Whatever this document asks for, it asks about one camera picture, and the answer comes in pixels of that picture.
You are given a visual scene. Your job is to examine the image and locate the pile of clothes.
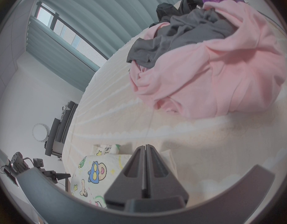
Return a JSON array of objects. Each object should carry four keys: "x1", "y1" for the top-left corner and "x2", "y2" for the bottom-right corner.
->
[{"x1": 126, "y1": 0, "x2": 287, "y2": 119}]

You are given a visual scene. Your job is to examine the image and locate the bed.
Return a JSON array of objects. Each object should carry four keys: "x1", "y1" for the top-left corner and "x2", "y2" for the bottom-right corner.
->
[{"x1": 62, "y1": 0, "x2": 287, "y2": 210}]

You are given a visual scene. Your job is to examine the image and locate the window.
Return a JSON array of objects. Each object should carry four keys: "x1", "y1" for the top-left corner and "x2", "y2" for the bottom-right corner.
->
[{"x1": 36, "y1": 5, "x2": 109, "y2": 68}]

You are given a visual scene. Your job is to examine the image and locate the black chest of drawers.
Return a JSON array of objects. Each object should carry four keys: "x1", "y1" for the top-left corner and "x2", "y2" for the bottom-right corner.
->
[{"x1": 44, "y1": 100, "x2": 79, "y2": 160}]

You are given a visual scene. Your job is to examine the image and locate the blue-green curtain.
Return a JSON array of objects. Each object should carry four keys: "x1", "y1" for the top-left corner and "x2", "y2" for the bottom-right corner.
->
[
  {"x1": 26, "y1": 16, "x2": 99, "y2": 93},
  {"x1": 40, "y1": 0, "x2": 189, "y2": 68}
]

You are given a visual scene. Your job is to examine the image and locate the white printed pyjama top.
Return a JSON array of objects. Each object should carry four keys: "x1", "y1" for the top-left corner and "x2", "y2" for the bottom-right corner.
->
[{"x1": 71, "y1": 144, "x2": 133, "y2": 209}]

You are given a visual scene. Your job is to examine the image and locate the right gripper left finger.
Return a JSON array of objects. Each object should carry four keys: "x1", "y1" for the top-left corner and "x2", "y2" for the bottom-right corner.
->
[{"x1": 104, "y1": 146, "x2": 147, "y2": 211}]

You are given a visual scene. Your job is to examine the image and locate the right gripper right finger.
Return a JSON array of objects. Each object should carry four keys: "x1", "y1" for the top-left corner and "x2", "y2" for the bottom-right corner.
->
[{"x1": 146, "y1": 144, "x2": 189, "y2": 207}]

